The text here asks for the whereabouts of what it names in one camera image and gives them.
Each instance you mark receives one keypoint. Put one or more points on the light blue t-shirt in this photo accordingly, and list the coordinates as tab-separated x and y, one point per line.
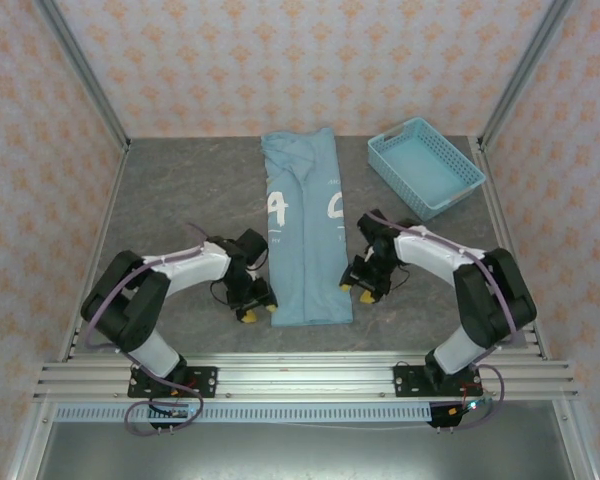
305	250

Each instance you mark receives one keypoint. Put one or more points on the light blue perforated plastic basket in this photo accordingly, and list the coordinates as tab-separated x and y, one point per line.
420	165

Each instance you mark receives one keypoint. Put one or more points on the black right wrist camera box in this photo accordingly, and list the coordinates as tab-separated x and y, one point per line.
357	264

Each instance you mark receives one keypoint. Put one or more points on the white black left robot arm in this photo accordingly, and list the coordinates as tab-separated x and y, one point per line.
130	310

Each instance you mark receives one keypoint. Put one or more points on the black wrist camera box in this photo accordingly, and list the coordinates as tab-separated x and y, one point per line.
261	287
357	264

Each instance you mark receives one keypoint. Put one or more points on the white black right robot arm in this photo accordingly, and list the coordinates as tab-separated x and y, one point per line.
485	300

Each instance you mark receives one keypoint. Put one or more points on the aluminium frame post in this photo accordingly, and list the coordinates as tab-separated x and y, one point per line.
520	75
87	75

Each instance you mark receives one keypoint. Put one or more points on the silver metal shelf panel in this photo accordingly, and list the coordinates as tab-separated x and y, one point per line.
305	452

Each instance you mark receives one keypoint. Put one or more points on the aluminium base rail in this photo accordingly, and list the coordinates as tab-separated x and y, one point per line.
305	375

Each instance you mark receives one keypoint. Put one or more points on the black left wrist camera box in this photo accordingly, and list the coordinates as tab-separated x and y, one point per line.
261	287

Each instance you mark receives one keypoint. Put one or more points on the small circuit board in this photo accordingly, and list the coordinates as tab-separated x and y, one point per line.
175	412
472	406

